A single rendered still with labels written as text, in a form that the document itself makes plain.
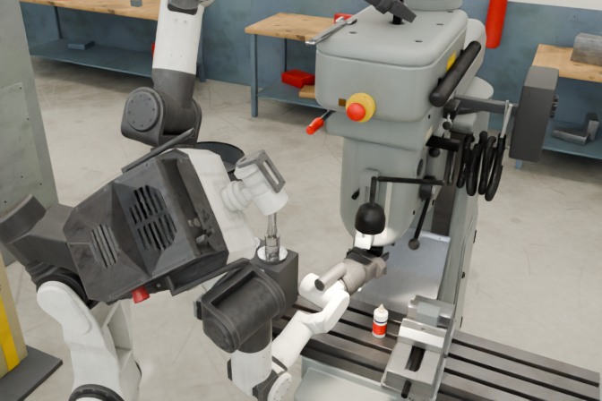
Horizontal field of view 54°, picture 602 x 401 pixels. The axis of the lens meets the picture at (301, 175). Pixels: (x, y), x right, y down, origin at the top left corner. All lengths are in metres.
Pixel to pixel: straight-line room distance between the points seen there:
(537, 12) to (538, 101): 4.03
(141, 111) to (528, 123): 0.98
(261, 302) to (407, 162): 0.51
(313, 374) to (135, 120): 1.00
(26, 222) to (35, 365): 1.95
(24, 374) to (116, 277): 2.10
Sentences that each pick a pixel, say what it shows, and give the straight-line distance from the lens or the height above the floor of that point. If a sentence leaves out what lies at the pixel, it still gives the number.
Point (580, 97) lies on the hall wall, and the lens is 5.81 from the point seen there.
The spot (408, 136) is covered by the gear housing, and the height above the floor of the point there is 1.67.
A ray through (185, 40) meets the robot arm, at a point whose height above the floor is 1.89.
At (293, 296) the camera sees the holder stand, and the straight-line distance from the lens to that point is 1.90.
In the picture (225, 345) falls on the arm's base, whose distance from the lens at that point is 1.18.
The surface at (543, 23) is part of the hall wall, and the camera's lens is 5.65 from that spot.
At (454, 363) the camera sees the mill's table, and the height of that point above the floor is 0.96.
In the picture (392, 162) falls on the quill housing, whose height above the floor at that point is 1.58.
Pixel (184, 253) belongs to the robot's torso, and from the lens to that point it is 1.05.
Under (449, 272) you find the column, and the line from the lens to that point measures 2.13.
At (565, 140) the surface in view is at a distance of 5.34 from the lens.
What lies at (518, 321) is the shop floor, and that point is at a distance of 3.55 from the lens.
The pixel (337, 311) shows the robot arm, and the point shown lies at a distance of 1.50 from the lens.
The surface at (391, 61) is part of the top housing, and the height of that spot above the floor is 1.86.
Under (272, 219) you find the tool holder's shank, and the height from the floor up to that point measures 1.29.
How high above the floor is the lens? 2.21
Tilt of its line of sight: 28 degrees down
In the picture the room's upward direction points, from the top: 1 degrees clockwise
